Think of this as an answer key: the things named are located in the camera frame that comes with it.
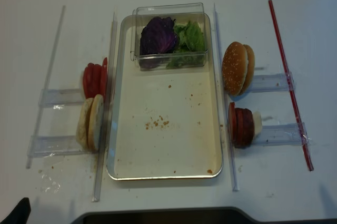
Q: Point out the white bun bottom slice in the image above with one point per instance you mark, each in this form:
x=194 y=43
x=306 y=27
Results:
x=95 y=122

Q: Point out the green lettuce leaves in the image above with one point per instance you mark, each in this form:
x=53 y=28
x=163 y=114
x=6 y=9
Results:
x=190 y=39

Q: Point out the clear plastic lettuce container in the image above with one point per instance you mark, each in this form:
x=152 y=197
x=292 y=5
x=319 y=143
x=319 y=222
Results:
x=181 y=13

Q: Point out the front meat patty slice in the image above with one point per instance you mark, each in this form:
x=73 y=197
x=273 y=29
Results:
x=232 y=122

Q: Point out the meat patty slice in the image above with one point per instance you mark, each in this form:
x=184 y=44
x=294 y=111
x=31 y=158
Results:
x=232 y=122
x=239 y=130
x=245 y=129
x=249 y=127

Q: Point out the outermost tomato slice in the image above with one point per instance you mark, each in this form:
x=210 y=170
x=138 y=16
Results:
x=103 y=80

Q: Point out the stacked tomato slices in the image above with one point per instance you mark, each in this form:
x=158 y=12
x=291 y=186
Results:
x=91 y=80

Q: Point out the rear meat patty slice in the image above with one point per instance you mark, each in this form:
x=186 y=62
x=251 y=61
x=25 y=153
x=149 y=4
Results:
x=249 y=127

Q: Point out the clear tomato track upper left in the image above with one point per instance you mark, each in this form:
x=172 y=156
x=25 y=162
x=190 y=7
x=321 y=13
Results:
x=64 y=97

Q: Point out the cream metal serving tray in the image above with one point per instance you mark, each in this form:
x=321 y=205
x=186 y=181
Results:
x=165 y=123

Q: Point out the purple cabbage leaf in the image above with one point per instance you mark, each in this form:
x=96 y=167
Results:
x=157 y=37

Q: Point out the sesame bun top front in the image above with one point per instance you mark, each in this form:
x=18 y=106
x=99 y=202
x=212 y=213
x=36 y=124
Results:
x=234 y=68

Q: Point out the bun top rear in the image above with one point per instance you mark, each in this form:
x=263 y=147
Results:
x=250 y=68

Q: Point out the clear bun track upper right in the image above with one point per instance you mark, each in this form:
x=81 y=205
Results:
x=272 y=83

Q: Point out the clear bun track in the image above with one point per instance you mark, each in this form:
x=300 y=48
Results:
x=272 y=83
x=49 y=146

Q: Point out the clear patty track lower right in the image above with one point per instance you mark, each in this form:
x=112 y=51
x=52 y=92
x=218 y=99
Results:
x=278 y=135

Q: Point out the clear far left strip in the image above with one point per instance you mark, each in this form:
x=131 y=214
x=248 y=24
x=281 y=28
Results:
x=46 y=85

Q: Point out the dark monitor bezel bottom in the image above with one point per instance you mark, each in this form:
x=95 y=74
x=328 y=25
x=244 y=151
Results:
x=188 y=215

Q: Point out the clear bun track lower left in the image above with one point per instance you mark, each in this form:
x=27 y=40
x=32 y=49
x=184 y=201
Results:
x=49 y=146

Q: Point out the red plastic strip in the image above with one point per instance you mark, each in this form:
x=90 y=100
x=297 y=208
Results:
x=302 y=130

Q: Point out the black object bottom left corner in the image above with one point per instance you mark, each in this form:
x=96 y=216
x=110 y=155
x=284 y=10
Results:
x=20 y=214

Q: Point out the clear rail right of tray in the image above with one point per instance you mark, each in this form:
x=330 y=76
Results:
x=231 y=154

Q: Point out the clear rail of tray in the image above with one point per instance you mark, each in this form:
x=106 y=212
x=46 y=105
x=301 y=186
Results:
x=101 y=152
x=231 y=154

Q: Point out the clear rail left of tray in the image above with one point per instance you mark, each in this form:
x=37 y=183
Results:
x=101 y=152

